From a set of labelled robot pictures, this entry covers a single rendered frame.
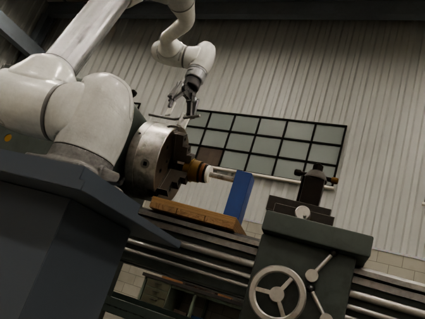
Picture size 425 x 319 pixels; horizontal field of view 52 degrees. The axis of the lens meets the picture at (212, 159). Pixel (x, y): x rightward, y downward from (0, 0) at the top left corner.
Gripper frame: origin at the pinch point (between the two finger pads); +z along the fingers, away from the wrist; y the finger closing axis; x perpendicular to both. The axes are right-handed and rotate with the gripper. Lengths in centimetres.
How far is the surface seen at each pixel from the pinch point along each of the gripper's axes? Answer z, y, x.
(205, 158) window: -308, -491, -493
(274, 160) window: -325, -536, -346
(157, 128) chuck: 15.3, 13.1, 8.6
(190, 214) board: 45, 3, 32
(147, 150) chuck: 25.9, 14.0, 10.2
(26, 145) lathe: 39, 40, -22
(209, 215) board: 44, 1, 37
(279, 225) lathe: 45, 0, 64
